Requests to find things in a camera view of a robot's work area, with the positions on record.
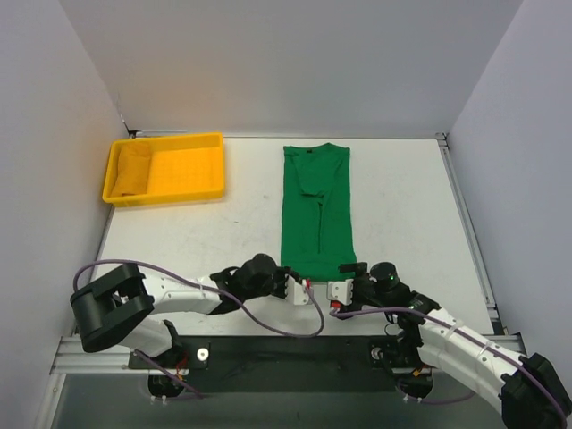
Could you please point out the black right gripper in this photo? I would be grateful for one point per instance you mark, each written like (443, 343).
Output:
(357, 281)

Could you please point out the green t-shirt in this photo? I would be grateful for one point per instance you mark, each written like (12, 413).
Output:
(316, 220)

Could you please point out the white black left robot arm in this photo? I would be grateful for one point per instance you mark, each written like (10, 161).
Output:
(127, 307)

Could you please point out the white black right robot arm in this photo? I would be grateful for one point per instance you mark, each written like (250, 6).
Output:
(525, 390)

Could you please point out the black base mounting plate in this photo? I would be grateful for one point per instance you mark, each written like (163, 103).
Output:
(277, 364)

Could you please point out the yellow plastic bin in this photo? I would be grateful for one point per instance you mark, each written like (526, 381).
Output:
(183, 168)

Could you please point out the rolled yellow t-shirt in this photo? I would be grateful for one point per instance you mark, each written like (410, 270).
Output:
(132, 170)

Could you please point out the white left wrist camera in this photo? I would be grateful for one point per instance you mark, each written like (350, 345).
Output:
(297, 292)

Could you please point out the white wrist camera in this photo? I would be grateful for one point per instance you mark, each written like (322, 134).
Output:
(297, 292)
(340, 293)

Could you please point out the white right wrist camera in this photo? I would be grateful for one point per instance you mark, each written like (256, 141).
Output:
(340, 293)

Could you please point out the aluminium right side rail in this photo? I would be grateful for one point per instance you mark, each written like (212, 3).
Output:
(469, 231)

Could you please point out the aluminium front frame rail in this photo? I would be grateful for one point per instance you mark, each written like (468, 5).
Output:
(70, 358)

